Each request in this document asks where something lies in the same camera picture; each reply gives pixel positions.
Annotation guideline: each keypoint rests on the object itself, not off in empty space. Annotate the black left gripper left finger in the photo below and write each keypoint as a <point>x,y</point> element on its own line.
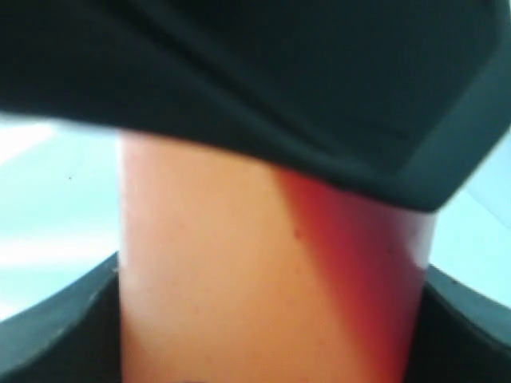
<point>74,336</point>

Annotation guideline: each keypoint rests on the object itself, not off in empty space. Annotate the red sauce squeeze bottle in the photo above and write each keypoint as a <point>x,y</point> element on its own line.
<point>234,270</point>

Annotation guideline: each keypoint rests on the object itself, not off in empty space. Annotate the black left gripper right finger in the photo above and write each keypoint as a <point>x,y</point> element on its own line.
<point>398,100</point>

